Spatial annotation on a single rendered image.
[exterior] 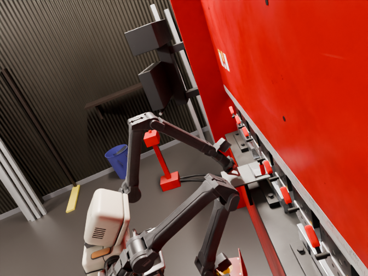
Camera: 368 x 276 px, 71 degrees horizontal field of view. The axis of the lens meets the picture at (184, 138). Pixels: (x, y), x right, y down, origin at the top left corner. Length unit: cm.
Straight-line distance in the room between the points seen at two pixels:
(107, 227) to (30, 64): 355
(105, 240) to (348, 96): 92
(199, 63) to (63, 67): 257
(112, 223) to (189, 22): 157
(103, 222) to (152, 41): 162
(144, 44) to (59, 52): 216
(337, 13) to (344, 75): 9
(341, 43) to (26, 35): 413
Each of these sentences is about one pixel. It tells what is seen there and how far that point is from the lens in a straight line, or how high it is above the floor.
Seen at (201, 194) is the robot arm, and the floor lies 136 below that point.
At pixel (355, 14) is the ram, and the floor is 183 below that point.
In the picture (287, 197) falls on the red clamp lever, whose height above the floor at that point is 121.
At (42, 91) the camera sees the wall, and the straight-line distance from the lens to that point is 438.
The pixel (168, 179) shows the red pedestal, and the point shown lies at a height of 12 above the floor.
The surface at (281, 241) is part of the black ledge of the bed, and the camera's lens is 135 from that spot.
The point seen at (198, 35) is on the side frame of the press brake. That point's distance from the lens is 213.
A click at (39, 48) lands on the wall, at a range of 431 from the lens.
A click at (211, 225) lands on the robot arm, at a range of 106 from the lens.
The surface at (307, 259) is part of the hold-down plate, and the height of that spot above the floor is 90.
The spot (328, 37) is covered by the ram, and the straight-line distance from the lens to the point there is 50.
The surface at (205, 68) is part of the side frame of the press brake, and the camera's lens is 217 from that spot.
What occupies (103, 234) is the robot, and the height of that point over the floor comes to 130.
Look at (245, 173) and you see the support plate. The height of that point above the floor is 100.
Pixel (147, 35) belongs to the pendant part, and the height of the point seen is 187.
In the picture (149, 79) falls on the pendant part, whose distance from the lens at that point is 234.
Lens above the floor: 190
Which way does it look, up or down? 24 degrees down
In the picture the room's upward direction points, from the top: 20 degrees counter-clockwise
